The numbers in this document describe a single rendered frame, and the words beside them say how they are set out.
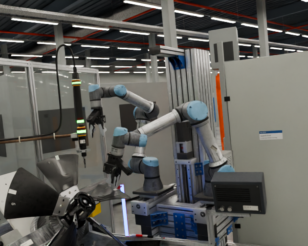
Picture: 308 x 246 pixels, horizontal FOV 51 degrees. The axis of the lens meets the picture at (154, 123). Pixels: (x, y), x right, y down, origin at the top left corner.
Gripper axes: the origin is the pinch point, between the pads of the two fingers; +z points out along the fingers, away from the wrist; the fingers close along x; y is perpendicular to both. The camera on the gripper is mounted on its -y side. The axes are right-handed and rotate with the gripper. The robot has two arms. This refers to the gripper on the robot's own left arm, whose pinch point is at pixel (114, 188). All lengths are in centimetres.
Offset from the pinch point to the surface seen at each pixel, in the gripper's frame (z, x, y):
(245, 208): -10, -10, -72
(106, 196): 0.8, 11.6, -2.4
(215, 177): -20, -10, -53
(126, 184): 135, -333, 148
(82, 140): -29.1, 24.0, 9.8
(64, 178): -7.4, 26.4, 15.5
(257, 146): -17, -156, -61
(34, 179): -13, 49, 15
